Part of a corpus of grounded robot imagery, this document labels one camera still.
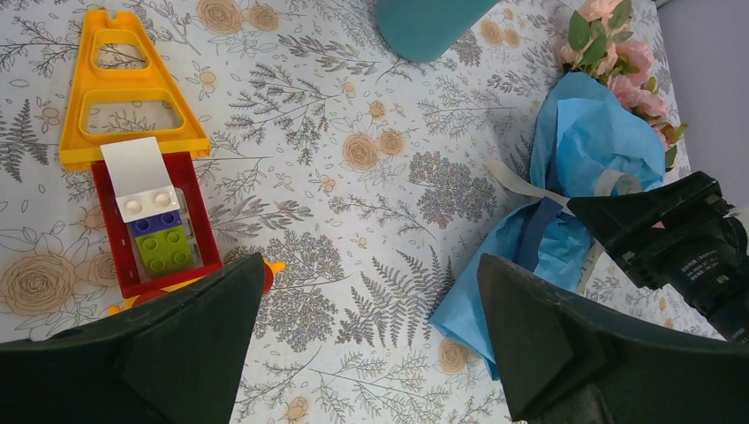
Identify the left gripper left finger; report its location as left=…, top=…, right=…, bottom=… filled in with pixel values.
left=1, top=254, right=265, bottom=423

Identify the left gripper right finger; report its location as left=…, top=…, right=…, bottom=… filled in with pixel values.
left=477, top=254, right=748, bottom=423

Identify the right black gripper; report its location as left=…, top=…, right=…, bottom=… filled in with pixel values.
left=568, top=171, right=748, bottom=343

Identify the cream ribbon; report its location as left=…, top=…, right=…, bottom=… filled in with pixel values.
left=484, top=160, right=643, bottom=294

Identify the blue wrapping paper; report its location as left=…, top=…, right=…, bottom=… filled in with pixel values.
left=428, top=71, right=667, bottom=382

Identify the pink flowers bunch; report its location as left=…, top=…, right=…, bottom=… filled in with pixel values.
left=559, top=1, right=688, bottom=170

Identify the teal ceramic vase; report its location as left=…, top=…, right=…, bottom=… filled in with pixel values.
left=374, top=0, right=496, bottom=63

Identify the yellow red toy block car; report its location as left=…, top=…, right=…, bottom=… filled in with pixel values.
left=58, top=8, right=288, bottom=317

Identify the floral patterned table mat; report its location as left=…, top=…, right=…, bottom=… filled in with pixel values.
left=0, top=0, right=727, bottom=424

